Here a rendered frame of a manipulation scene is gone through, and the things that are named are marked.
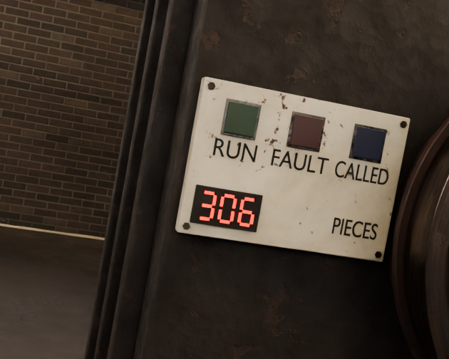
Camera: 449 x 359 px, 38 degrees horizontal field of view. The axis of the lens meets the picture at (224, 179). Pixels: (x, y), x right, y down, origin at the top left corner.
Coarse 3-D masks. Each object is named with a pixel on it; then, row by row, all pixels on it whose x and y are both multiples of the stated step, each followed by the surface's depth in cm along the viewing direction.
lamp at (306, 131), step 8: (296, 120) 77; (304, 120) 77; (312, 120) 77; (320, 120) 77; (296, 128) 77; (304, 128) 77; (312, 128) 77; (320, 128) 77; (296, 136) 77; (304, 136) 77; (312, 136) 77; (320, 136) 77; (296, 144) 77; (304, 144) 77; (312, 144) 77
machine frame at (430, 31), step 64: (192, 0) 83; (256, 0) 77; (320, 0) 78; (384, 0) 80; (448, 0) 82; (192, 64) 78; (256, 64) 77; (320, 64) 79; (384, 64) 81; (448, 64) 83; (128, 128) 125; (192, 128) 77; (128, 192) 104; (128, 256) 85; (192, 256) 78; (256, 256) 80; (320, 256) 82; (384, 256) 83; (128, 320) 85; (192, 320) 79; (256, 320) 80; (320, 320) 82; (384, 320) 84
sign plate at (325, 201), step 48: (240, 96) 75; (288, 96) 77; (192, 144) 75; (240, 144) 76; (288, 144) 77; (336, 144) 78; (384, 144) 80; (192, 192) 75; (240, 192) 76; (288, 192) 78; (336, 192) 79; (384, 192) 80; (240, 240) 77; (288, 240) 78; (336, 240) 80; (384, 240) 81
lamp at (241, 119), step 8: (232, 104) 75; (240, 104) 75; (232, 112) 75; (240, 112) 75; (248, 112) 75; (256, 112) 75; (232, 120) 75; (240, 120) 75; (248, 120) 75; (256, 120) 76; (224, 128) 75; (232, 128) 75; (240, 128) 75; (248, 128) 75; (248, 136) 76
